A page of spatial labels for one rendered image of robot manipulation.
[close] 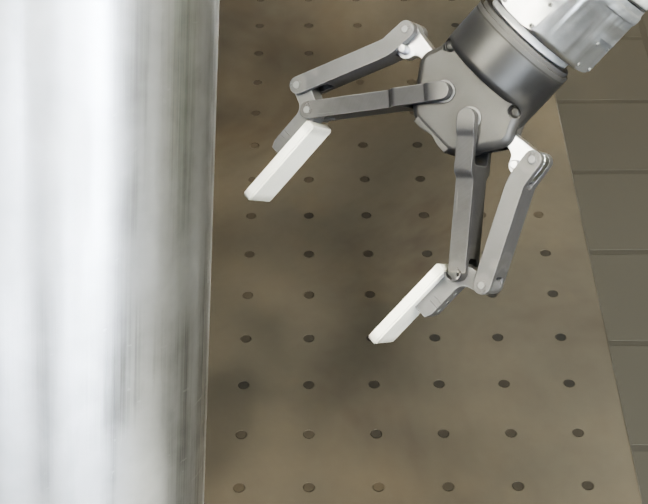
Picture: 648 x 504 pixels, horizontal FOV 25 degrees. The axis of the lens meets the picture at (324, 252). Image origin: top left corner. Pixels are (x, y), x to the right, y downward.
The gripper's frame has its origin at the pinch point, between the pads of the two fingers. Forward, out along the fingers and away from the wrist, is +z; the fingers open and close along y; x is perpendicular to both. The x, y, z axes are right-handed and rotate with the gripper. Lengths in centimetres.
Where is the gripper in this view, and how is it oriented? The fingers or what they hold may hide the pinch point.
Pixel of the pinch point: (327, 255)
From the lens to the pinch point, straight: 99.5
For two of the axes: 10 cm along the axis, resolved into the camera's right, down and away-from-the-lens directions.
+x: 4.5, 0.1, 9.0
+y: 6.3, 7.1, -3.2
